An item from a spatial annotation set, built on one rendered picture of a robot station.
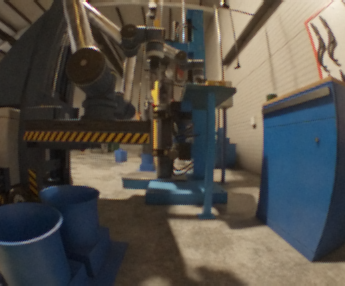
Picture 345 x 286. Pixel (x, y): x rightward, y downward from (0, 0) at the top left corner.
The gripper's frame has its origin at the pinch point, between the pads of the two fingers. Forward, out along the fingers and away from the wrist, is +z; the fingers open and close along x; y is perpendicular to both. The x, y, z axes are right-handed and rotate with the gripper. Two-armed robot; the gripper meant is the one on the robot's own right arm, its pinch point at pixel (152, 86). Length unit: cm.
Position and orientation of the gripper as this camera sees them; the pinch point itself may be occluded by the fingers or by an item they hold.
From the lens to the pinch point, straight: 91.9
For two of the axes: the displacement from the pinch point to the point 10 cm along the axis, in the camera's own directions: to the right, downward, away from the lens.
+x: 1.8, 0.1, -9.8
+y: -9.8, -0.2, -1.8
